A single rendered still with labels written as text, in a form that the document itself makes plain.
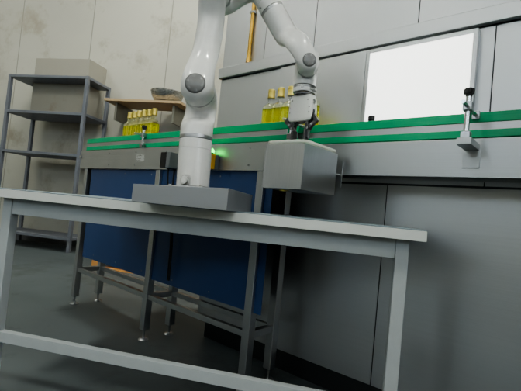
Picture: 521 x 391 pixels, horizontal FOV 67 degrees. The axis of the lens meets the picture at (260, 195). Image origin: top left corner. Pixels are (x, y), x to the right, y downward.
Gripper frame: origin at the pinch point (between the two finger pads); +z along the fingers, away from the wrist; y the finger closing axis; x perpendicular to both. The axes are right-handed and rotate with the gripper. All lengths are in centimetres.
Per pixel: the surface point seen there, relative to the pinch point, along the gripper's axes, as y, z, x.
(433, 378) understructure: -44, 83, -36
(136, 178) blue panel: 120, 18, -13
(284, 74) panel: 37, -40, -35
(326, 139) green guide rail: -0.8, -2.5, -18.0
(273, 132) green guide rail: 20.0, -4.4, -9.5
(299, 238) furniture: -11.0, 36.7, 10.9
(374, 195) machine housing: -15.3, 17.9, -36.7
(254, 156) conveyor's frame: 27.3, 6.1, -7.7
